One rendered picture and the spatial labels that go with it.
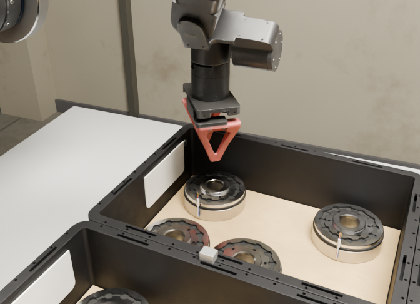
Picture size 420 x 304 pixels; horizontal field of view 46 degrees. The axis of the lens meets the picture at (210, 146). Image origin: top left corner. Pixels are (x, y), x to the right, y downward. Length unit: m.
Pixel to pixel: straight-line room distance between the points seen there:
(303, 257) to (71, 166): 0.67
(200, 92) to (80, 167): 0.56
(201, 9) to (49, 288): 0.38
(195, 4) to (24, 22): 0.45
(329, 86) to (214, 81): 1.73
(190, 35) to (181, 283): 0.31
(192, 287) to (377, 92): 1.90
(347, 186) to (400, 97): 1.62
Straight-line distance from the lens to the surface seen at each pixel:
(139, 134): 1.33
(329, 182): 0.81
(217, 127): 0.71
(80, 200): 1.10
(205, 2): 0.59
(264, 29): 0.66
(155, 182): 0.78
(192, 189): 0.82
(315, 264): 0.74
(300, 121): 2.51
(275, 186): 0.85
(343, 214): 0.78
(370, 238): 0.75
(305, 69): 2.40
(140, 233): 0.63
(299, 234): 0.79
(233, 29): 0.66
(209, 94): 0.71
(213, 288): 0.59
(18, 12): 0.96
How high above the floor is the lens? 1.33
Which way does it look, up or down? 30 degrees down
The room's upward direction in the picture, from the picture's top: straight up
